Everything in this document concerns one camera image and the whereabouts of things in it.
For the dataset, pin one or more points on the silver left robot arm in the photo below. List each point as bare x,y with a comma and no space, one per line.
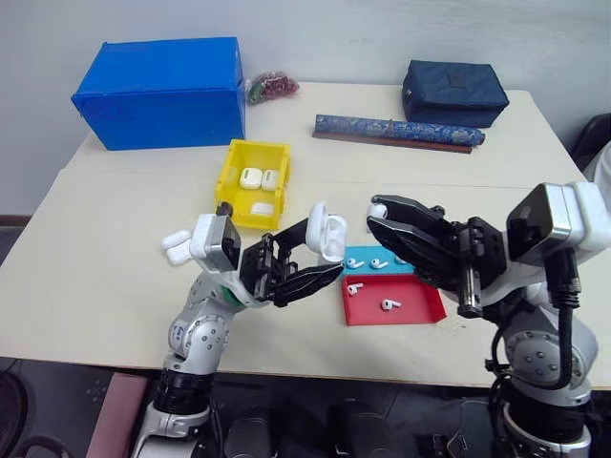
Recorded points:
200,334

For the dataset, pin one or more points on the white earbud case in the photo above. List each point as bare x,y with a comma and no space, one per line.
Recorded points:
174,238
180,254
331,238
249,177
262,208
270,179

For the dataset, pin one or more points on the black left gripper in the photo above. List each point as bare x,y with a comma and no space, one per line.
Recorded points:
265,267

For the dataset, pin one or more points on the white rounded object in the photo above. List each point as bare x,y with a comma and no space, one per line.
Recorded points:
601,164

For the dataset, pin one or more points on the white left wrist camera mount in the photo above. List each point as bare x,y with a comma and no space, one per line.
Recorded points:
210,238

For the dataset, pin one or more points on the red plastic tray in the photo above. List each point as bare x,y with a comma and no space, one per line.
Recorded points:
410,296

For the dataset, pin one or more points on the dark rounded shape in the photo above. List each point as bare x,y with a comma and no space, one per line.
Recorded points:
248,434

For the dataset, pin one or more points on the black round object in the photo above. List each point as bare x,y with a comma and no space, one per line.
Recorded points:
12,410

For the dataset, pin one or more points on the large blue plastic box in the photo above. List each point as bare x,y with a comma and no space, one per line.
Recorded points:
157,95

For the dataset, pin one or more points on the pink box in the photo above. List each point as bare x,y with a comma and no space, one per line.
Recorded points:
117,415

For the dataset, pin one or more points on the navy fabric bag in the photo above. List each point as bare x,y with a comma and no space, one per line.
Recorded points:
453,95

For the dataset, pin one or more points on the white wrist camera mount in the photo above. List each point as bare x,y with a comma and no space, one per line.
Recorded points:
210,238
573,219

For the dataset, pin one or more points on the brown wooden strip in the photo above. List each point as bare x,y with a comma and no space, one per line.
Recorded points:
429,145

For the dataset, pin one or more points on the blue plastic tray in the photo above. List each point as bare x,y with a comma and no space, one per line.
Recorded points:
382,253

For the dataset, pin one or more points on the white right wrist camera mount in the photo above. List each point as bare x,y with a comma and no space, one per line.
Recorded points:
573,219

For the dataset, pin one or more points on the yellow plastic bin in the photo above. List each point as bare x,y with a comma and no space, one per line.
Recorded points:
229,186

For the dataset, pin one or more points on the blue patterned rolled scroll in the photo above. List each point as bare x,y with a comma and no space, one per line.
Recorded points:
396,128

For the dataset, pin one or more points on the black chair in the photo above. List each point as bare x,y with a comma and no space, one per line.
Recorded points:
589,138

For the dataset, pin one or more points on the bag of red green items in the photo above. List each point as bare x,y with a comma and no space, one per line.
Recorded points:
274,86

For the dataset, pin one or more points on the white earbud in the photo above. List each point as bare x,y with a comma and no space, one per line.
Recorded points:
377,211
388,304
400,259
378,263
354,263
353,289

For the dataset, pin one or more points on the closed white earbud case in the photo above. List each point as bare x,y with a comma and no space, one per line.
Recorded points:
180,254
270,179
262,208
249,177
174,238

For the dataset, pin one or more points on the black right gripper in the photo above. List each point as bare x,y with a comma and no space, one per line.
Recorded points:
482,253

